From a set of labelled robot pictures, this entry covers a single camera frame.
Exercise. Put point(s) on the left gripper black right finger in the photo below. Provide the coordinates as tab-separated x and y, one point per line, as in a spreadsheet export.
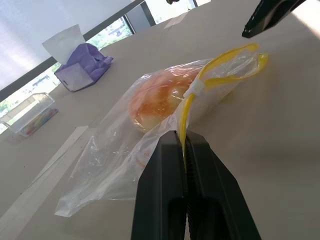
215	200

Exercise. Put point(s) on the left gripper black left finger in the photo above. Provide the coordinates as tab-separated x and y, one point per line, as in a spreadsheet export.
160	190

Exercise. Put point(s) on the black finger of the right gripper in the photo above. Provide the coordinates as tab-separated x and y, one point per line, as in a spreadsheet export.
270	12

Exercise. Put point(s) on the clear bag with yellow zipper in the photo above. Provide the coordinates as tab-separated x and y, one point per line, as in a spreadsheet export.
105	160

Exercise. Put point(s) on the yellow waffle toy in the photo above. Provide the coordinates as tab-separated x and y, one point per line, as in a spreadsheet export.
155	100

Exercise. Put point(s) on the purple tissue box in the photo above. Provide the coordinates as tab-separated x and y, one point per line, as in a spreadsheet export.
82	70

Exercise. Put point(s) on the clear box of colourful bits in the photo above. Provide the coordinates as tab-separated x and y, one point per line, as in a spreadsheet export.
30	117

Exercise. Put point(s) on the white tissue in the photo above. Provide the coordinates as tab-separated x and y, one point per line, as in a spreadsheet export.
63	42

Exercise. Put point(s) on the dark window frame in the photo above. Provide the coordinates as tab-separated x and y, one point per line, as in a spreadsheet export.
25	77

